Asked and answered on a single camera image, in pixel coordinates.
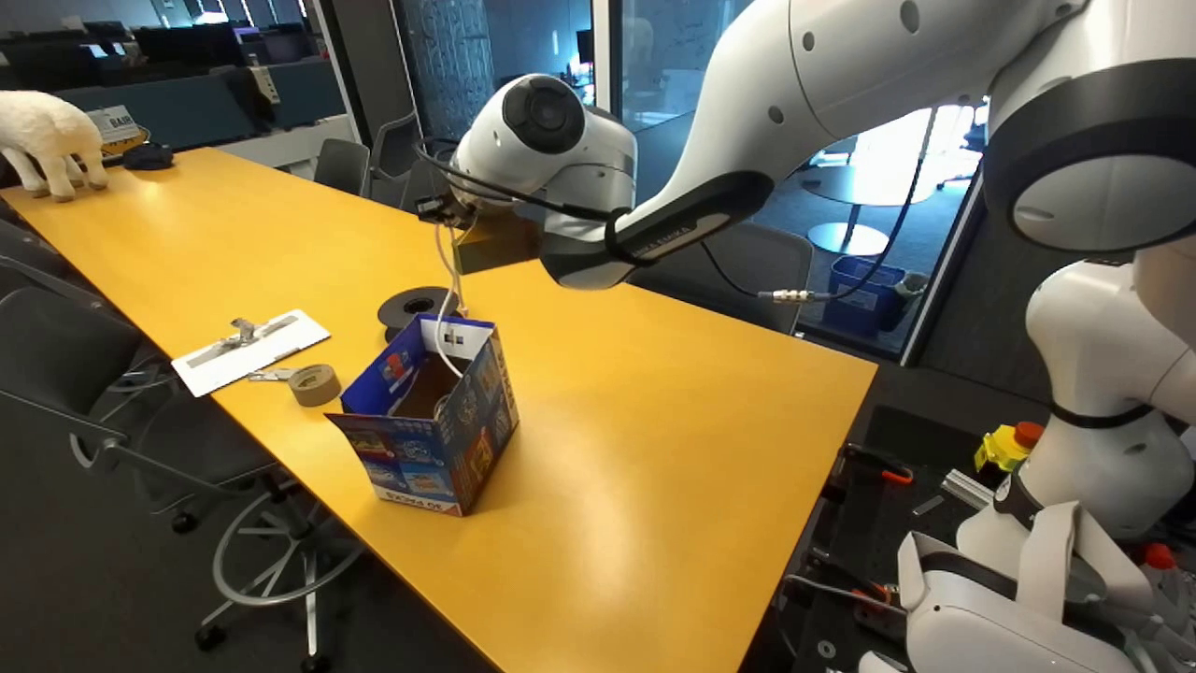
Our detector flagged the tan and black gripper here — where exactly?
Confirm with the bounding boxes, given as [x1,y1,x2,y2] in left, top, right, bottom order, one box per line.
[414,184,551,277]

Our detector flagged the white long rope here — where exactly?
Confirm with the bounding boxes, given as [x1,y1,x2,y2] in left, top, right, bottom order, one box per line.
[424,220,472,386]

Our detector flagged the blue printed cardboard box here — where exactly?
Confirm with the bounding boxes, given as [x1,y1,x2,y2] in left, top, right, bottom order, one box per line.
[325,310,524,516]

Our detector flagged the small white box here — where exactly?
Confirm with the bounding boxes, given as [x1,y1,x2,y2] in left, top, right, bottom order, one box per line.
[87,103,150,160]

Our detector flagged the black filament spool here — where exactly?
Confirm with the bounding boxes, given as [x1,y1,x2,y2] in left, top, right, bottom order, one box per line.
[372,282,463,344]

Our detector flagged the white paper strip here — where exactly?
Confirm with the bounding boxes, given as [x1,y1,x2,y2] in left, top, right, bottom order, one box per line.
[166,306,336,405]

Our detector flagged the grey tape roll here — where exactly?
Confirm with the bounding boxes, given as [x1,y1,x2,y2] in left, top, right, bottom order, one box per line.
[287,357,343,412]

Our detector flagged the small metal clip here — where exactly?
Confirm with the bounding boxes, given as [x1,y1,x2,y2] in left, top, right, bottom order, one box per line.
[221,312,266,352]

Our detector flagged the small black object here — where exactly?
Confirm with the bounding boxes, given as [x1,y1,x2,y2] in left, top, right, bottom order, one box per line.
[122,143,179,175]

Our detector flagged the white plush animal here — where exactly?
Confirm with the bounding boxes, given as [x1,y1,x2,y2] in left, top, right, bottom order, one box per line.
[0,84,113,201]

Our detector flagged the black office chair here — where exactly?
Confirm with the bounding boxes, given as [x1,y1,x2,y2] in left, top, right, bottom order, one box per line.
[0,220,369,669]

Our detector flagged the blue bin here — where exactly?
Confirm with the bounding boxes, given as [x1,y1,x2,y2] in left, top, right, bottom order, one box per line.
[827,255,930,337]

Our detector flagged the black tool cart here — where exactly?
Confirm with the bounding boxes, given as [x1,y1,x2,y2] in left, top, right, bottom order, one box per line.
[776,405,1000,673]

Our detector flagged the yellow and red toy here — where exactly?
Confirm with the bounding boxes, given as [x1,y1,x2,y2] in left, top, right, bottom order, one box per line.
[970,420,1045,479]

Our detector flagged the white VR headset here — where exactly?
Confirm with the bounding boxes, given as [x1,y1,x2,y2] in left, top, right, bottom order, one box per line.
[891,496,1163,673]

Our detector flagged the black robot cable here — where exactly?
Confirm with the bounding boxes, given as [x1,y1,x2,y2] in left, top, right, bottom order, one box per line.
[414,103,950,306]

